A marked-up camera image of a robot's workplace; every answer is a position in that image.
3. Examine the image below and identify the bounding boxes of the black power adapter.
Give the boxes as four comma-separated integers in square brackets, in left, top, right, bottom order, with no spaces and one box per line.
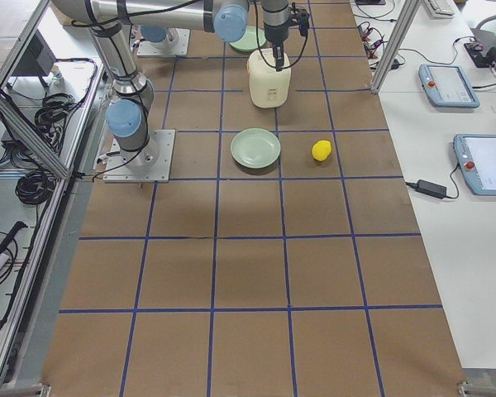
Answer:
[405,179,459,199]

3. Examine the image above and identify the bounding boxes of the white rice cooker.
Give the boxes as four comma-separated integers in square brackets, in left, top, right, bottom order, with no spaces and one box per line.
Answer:
[247,48,291,108]

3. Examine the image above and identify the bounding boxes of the teach pendant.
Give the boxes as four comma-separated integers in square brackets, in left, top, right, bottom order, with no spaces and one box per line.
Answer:
[418,64,480,109]
[453,134,496,196]

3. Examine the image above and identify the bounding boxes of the aluminium frame rail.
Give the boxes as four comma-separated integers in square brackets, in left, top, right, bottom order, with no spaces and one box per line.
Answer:
[0,0,108,385]

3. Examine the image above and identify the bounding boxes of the green plate on left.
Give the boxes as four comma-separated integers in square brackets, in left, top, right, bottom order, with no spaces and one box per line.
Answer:
[229,26,266,52]

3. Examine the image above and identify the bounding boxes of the teach pendant near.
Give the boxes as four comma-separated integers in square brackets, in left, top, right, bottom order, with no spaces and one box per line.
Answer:
[453,134,496,196]

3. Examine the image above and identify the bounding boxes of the green plate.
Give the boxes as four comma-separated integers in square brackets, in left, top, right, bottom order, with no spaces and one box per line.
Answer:
[229,26,266,52]
[230,128,281,169]

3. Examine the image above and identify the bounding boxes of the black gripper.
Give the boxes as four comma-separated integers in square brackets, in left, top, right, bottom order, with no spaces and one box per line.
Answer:
[266,24,289,71]

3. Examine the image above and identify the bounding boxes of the aluminium frame post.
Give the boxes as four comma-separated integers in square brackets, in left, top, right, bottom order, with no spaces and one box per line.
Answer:
[370,0,420,94]

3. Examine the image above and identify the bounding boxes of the yellow lemon toy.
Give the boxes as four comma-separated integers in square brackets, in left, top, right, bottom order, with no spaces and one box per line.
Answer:
[311,140,332,162]

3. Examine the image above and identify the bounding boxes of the coiled black cables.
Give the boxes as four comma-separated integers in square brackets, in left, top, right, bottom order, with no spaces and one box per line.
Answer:
[15,93,88,206]

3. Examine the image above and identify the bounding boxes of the teach pendant far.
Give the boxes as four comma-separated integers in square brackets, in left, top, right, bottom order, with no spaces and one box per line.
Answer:
[418,64,480,109]

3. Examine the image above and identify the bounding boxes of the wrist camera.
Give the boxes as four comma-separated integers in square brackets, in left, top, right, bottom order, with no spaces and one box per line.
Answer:
[289,2,310,38]

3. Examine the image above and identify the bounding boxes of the green plate on right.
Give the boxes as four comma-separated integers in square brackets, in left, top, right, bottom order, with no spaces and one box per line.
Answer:
[230,128,281,169]

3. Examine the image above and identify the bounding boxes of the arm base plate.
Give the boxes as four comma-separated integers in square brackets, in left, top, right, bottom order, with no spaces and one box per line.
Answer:
[102,130,175,183]
[136,28,191,58]

